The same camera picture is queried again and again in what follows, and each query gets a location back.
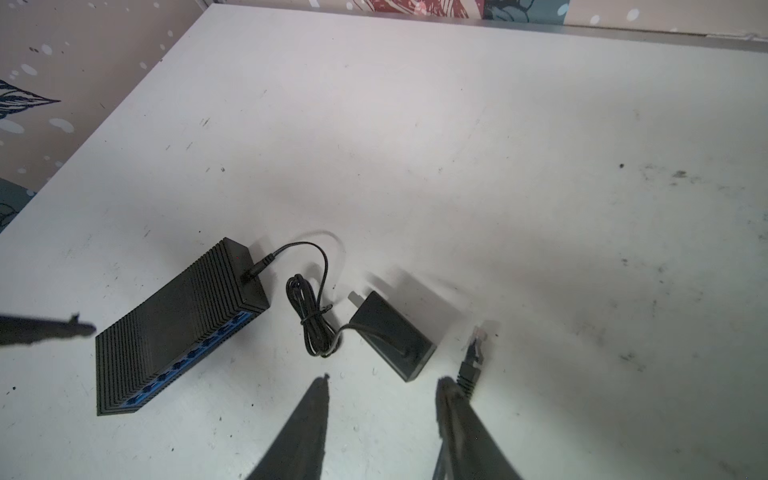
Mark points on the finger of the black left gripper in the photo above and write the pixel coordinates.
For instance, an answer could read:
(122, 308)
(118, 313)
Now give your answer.
(20, 330)

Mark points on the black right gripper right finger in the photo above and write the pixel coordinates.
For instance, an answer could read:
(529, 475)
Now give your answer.
(468, 450)

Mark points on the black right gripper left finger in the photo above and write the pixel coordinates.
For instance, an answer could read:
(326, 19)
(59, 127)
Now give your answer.
(298, 450)

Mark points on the black network switch box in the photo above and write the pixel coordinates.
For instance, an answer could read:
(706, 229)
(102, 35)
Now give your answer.
(166, 335)

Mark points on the black power adapter with cord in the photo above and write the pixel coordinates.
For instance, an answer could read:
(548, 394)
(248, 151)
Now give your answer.
(404, 348)

